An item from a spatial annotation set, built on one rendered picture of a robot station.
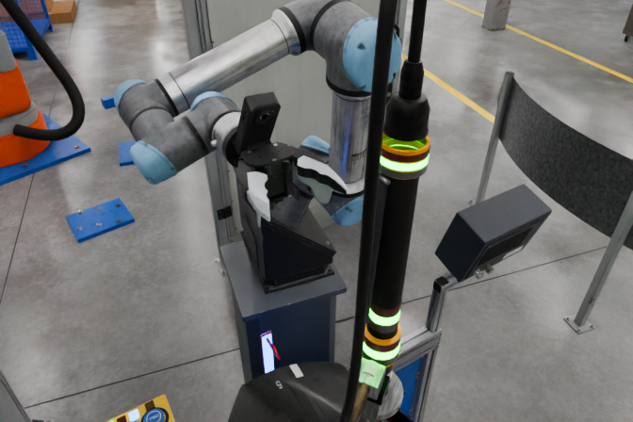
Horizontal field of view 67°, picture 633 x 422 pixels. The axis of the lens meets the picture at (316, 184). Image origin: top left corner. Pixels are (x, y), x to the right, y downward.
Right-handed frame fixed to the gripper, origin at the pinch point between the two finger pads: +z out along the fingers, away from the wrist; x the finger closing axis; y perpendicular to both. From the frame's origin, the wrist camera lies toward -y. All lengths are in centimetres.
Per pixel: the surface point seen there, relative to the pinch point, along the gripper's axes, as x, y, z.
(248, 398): 13.3, 22.4, 7.3
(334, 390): -6.3, 48.2, -1.6
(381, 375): 2.0, 11.1, 19.1
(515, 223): -69, 43, -14
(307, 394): -1.0, 46.6, -2.7
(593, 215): -181, 105, -45
